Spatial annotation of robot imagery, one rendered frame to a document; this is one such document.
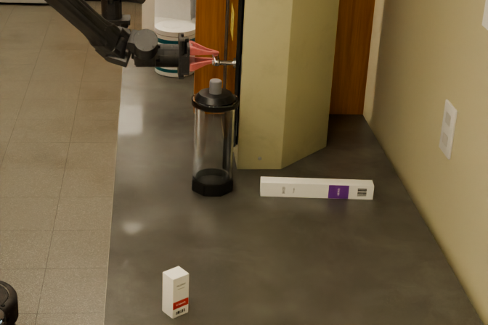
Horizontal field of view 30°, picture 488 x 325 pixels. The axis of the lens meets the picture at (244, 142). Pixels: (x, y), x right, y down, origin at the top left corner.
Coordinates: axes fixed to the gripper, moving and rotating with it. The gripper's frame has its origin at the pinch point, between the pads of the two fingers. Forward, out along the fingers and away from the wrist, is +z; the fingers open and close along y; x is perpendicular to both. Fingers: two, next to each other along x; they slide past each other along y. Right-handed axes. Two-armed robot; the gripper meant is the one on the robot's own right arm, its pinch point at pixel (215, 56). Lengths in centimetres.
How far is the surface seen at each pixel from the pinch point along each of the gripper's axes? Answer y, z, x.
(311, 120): -16.0, 24.8, -2.2
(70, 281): -118, -44, 91
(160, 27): -9, -12, 61
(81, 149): -114, -46, 214
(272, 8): 15.1, 11.8, -11.1
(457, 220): -21, 48, -49
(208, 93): -2.4, -3.3, -20.8
